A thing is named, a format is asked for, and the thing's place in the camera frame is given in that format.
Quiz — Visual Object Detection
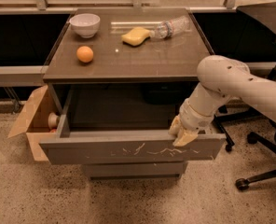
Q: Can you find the white item in box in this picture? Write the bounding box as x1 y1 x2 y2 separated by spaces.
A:
48 112 60 130

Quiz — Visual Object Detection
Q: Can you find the cardboard box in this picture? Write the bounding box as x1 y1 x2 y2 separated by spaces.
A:
8 85 59 161

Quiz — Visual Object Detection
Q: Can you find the metal window rail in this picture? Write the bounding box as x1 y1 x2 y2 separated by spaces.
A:
0 66 48 87

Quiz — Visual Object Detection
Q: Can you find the black office chair base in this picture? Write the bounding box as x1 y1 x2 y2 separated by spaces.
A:
213 53 276 192

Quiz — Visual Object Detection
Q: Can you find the grey bottom drawer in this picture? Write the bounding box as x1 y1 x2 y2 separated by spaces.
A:
83 161 187 179

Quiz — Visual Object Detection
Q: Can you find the yellow sponge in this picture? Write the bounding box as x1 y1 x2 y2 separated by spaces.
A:
121 27 150 47

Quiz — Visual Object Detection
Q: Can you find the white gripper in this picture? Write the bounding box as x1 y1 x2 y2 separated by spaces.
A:
169 99 214 147

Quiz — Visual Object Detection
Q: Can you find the orange fruit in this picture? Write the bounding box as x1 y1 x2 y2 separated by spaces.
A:
76 46 94 63

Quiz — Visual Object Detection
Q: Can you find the clear plastic water bottle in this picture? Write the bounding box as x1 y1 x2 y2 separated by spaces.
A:
149 16 190 39

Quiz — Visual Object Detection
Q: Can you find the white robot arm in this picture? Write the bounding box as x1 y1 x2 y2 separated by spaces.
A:
169 55 276 147

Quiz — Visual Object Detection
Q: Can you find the grey top drawer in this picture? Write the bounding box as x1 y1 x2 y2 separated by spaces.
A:
40 85 225 164

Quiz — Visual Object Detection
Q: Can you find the white bowl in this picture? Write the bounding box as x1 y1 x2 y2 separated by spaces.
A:
69 13 101 38

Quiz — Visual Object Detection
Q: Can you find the grey drawer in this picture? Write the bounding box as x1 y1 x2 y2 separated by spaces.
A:
83 161 187 179
40 85 225 164

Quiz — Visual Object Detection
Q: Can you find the grey drawer cabinet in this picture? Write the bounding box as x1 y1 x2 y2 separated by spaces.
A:
43 7 215 182

